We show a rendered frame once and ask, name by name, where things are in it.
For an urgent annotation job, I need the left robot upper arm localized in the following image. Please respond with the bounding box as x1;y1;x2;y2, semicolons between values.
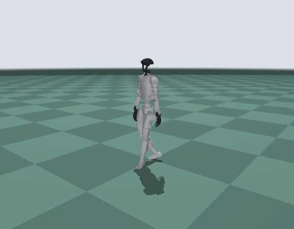
150;76;158;100

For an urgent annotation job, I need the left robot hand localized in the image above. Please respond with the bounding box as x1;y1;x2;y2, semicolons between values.
155;112;161;127

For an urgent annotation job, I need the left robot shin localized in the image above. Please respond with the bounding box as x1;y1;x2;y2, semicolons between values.
140;138;150;163

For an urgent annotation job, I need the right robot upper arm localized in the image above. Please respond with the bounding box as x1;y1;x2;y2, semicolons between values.
136;75;141;96

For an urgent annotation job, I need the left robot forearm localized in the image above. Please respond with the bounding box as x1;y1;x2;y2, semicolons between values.
153;95;161;115

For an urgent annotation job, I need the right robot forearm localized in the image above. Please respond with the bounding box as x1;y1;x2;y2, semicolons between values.
134;94;141;109

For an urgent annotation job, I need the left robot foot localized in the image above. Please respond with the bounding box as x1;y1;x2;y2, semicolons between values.
136;161;145;169

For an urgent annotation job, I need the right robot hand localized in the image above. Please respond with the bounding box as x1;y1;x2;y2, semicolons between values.
133;106;138;121

